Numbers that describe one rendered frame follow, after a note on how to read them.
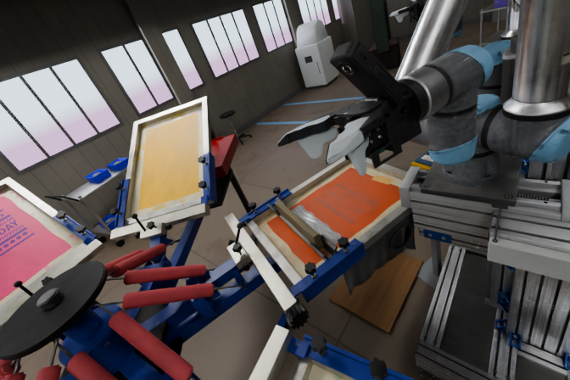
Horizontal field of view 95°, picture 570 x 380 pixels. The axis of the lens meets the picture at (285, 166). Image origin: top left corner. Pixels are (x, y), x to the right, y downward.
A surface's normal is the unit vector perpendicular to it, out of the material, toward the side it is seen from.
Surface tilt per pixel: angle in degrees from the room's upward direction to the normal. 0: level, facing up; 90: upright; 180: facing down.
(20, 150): 90
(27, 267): 32
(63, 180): 90
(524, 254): 90
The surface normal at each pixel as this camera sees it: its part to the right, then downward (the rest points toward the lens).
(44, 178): 0.73, 0.09
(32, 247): 0.17, -0.70
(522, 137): -0.82, 0.47
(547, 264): -0.60, 0.55
